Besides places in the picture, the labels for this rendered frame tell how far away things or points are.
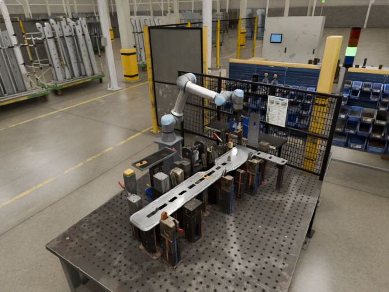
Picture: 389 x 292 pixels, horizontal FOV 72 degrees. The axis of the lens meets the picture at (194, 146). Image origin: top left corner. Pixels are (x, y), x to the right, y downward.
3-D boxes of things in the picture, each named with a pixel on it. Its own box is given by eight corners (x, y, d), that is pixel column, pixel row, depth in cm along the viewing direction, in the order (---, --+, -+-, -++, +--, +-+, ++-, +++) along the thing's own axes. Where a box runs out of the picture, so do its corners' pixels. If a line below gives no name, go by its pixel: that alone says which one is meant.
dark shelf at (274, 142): (276, 150, 255) (277, 147, 253) (204, 127, 308) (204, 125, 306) (286, 142, 270) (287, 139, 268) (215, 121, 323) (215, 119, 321)
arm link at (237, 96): (235, 88, 223) (245, 89, 219) (234, 101, 228) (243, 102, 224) (231, 91, 217) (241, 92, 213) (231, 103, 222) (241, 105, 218)
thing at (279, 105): (285, 128, 265) (289, 98, 251) (264, 123, 278) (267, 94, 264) (286, 127, 266) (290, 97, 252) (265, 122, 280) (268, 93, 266)
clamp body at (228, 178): (228, 216, 217) (230, 181, 202) (216, 210, 225) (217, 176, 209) (235, 211, 224) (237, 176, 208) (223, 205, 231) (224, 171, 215)
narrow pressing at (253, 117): (257, 147, 261) (260, 114, 246) (246, 143, 268) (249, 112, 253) (257, 146, 262) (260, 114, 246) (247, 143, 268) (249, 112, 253)
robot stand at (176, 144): (157, 175, 274) (153, 141, 256) (169, 166, 289) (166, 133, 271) (173, 181, 264) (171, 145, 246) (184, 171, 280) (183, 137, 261)
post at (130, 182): (135, 223, 213) (128, 177, 193) (129, 219, 217) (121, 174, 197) (142, 218, 218) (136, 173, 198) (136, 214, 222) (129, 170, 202)
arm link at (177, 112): (164, 123, 261) (180, 72, 229) (172, 118, 273) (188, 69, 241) (174, 129, 258) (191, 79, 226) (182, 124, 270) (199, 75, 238)
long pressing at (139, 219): (148, 235, 163) (147, 233, 162) (125, 219, 176) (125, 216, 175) (259, 152, 255) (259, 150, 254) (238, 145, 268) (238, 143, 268)
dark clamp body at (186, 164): (187, 204, 232) (186, 167, 215) (176, 199, 240) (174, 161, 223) (195, 199, 240) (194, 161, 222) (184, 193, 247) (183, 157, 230)
